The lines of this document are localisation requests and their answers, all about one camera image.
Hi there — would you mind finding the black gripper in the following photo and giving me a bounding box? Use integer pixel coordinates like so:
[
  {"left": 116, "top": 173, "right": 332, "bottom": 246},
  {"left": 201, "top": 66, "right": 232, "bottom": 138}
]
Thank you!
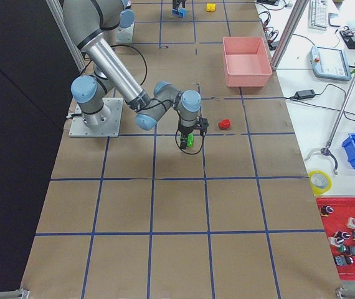
[
  {"left": 177, "top": 117, "right": 202, "bottom": 149},
  {"left": 173, "top": 0, "right": 186, "bottom": 9}
]

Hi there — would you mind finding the green toy block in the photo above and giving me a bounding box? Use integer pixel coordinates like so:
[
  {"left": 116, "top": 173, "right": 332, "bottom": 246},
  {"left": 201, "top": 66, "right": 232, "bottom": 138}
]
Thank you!
[{"left": 187, "top": 133, "right": 194, "bottom": 148}]

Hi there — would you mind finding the blue toy block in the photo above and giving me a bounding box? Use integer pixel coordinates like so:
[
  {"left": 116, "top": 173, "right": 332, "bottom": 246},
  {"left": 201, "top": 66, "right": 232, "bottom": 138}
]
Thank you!
[{"left": 172, "top": 7, "right": 187, "bottom": 18}]

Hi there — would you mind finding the yellow toy block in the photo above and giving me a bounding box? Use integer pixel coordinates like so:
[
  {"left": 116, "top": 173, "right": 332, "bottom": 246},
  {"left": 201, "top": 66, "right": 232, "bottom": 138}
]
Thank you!
[{"left": 206, "top": 2, "right": 216, "bottom": 12}]

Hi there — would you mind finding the red toy block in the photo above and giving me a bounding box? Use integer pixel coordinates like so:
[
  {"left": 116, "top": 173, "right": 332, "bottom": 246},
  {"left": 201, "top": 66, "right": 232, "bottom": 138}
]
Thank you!
[{"left": 218, "top": 118, "right": 231, "bottom": 130}]

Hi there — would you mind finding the pink plastic box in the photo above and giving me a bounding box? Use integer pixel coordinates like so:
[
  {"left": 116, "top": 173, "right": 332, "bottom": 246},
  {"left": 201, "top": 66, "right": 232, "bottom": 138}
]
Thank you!
[{"left": 222, "top": 37, "right": 272, "bottom": 87}]

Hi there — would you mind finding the black power adapter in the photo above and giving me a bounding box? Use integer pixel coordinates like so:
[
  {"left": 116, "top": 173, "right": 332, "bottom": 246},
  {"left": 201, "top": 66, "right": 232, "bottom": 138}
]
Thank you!
[{"left": 293, "top": 89, "right": 316, "bottom": 100}]

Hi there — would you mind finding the white keyboard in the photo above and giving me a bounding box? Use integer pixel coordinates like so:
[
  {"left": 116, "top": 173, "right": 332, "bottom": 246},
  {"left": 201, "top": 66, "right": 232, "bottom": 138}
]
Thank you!
[{"left": 308, "top": 0, "right": 328, "bottom": 31}]

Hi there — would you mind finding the yellow tape roll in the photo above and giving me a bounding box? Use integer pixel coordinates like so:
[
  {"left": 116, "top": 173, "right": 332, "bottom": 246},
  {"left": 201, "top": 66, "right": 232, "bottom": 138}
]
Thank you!
[{"left": 309, "top": 170, "right": 332, "bottom": 196}]

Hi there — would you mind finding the teach pendant tablet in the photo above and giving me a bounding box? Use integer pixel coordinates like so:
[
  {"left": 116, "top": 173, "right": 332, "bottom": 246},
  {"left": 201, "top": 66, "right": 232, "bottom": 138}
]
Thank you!
[{"left": 310, "top": 45, "right": 351, "bottom": 81}]

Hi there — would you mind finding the reacher grabber tool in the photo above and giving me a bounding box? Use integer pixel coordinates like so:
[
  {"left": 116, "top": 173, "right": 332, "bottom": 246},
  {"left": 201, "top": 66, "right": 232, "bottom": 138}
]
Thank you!
[{"left": 304, "top": 59, "right": 355, "bottom": 175}]

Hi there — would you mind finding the red parts tray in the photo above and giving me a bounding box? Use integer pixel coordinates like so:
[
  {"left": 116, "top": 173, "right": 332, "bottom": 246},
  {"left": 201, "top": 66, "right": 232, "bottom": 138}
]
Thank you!
[{"left": 316, "top": 197, "right": 355, "bottom": 280}]

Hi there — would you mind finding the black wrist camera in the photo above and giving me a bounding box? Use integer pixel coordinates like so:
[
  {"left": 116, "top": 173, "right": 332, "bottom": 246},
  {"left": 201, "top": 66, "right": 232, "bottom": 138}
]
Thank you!
[{"left": 197, "top": 116, "right": 209, "bottom": 136}]

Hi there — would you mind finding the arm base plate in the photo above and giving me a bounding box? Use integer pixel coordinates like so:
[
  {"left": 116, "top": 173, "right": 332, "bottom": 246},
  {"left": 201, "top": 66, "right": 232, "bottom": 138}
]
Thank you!
[
  {"left": 115, "top": 23, "right": 135, "bottom": 44},
  {"left": 69, "top": 97, "right": 124, "bottom": 138}
]

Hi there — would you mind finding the aluminium frame post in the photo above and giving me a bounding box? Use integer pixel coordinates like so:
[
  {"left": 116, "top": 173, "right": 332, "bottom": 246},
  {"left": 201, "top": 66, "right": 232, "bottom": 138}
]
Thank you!
[{"left": 271, "top": 0, "right": 309, "bottom": 70}]

